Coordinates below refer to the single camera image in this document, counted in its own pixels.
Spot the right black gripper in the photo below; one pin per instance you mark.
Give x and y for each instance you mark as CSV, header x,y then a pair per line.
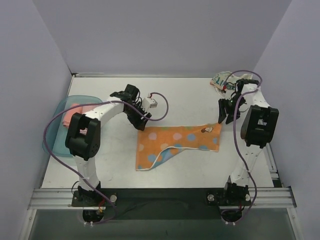
x,y
229,107

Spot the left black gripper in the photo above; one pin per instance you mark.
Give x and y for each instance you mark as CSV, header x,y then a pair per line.
x,y
136,114

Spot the orange polka dot towel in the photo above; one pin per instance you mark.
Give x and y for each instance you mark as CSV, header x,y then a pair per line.
x,y
156,145

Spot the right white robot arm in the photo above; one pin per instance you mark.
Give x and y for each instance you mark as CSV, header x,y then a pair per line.
x,y
253,125

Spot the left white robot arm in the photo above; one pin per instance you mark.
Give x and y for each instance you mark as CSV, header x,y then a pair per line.
x,y
83,137

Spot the white rabbit print towel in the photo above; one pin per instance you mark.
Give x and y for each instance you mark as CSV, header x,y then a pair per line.
x,y
225,85

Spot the pink rolled towel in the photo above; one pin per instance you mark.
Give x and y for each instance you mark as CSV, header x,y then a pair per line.
x,y
87,108

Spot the salmon rolled towel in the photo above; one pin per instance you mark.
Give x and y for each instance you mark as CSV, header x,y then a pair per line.
x,y
75,108

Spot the teal plastic tray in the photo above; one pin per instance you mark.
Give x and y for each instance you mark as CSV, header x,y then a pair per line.
x,y
56,133

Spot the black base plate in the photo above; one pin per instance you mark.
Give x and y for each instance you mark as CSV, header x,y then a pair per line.
x,y
162,204

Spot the aluminium front rail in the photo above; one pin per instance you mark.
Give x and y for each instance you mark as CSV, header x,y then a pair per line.
x,y
61,198

